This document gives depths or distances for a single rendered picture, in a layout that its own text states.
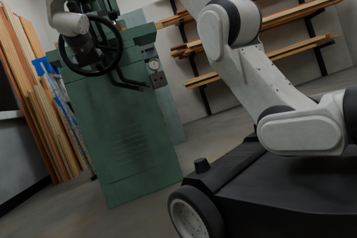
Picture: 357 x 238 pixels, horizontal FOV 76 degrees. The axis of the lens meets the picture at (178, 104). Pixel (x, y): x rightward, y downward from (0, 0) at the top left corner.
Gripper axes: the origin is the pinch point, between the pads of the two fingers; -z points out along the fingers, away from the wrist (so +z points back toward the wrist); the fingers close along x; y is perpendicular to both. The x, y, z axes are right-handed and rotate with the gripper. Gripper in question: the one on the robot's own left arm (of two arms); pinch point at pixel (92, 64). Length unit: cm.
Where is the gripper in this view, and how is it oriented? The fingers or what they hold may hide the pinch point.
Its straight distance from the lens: 106.7
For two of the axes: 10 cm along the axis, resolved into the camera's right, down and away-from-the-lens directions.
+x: 9.1, -3.8, 1.8
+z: -0.3, -4.9, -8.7
